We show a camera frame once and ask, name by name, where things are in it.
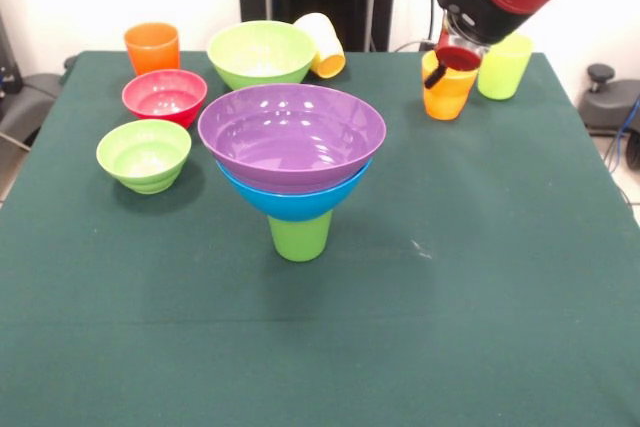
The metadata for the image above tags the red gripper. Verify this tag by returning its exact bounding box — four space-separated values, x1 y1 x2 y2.
423 27 483 90

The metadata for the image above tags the orange cup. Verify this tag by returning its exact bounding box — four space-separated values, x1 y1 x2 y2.
421 48 480 122

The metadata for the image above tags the purple bowl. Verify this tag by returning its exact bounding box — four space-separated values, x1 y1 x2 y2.
197 83 388 188

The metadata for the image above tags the blue bowl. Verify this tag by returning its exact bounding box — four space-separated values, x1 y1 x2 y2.
215 159 374 223

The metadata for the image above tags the green cup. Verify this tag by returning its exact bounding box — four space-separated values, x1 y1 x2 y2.
268 210 334 263

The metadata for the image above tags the lime yellow cup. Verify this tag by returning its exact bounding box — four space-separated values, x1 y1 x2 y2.
477 32 535 101

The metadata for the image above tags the large green bowl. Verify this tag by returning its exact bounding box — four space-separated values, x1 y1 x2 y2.
206 20 318 92

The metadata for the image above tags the black caster base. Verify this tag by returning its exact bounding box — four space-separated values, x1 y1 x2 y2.
578 63 640 137

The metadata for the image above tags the pink bowl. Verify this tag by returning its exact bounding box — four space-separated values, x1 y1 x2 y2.
121 69 209 129

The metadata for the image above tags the dark green table cloth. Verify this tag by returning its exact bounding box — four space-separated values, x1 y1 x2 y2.
0 50 640 427

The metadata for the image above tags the red-orange cup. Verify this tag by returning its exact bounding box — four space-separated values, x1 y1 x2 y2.
123 21 181 77

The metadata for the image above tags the small green bowl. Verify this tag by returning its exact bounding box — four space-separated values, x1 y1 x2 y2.
95 119 193 195

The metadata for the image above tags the grey caster base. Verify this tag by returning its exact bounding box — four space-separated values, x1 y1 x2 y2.
0 72 65 148

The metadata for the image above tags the black wall cable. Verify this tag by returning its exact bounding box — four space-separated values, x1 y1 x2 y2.
394 0 452 53

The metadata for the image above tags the blue cable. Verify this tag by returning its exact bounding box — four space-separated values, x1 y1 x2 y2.
605 96 640 174

